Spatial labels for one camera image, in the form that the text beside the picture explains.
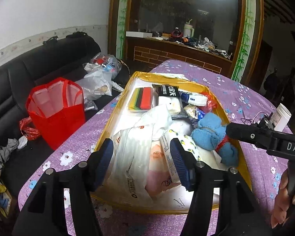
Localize grey cloth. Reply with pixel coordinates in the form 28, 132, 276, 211
0, 137, 28, 171

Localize bag of coloured foam sheets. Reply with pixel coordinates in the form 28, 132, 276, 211
127, 86, 154, 114

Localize red shopping bag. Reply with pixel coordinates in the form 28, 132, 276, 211
25, 77, 86, 151

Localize blue floral tissue pack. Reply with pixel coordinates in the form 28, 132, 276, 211
180, 92, 208, 107

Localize white flat box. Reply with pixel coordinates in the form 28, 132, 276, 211
125, 31, 153, 39

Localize wooden display cabinet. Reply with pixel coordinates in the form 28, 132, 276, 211
108, 0, 265, 85

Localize yellow-taped cardboard box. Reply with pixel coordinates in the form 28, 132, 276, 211
92, 71, 253, 215

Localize black leather sofa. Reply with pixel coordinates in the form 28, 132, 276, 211
0, 31, 131, 236

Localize yellow and blue cloth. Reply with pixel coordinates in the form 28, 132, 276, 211
0, 181, 13, 218

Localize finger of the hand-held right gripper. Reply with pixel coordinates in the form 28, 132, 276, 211
225, 122, 274, 151

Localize lemon print tissue pack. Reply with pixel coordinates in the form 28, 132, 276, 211
159, 128, 202, 184

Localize white thermos bottle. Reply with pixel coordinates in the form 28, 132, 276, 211
183, 19, 195, 39

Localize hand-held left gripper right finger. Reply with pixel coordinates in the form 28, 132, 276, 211
170, 137, 272, 236

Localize pink rose tissue pack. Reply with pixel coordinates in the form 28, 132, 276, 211
145, 142, 185, 195

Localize clear plastic bag of items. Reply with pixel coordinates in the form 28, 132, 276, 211
82, 52, 123, 79

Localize blue towel with red tie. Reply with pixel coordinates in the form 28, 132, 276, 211
190, 112, 239, 166

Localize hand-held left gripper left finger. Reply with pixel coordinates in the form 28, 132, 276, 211
12, 138, 115, 236

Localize purple floral tablecloth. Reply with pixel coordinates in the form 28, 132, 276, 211
18, 59, 295, 236

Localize black cylindrical motor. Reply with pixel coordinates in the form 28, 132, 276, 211
258, 112, 276, 131

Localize person's right hand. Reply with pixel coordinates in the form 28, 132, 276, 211
270, 169, 295, 230

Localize white plastic package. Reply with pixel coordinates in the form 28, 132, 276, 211
108, 116, 173, 202

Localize black cable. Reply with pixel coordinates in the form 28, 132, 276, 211
240, 112, 264, 126

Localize blue white gold plastic bag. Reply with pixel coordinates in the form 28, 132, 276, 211
184, 104, 207, 124

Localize red plastic bag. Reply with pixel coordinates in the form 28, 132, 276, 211
199, 92, 217, 114

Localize crumpled red printed bag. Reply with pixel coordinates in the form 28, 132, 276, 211
19, 116, 41, 141

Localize beige tissue pack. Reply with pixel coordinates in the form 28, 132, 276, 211
158, 95, 183, 115

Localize white plastic jar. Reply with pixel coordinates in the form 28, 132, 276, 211
274, 103, 292, 132

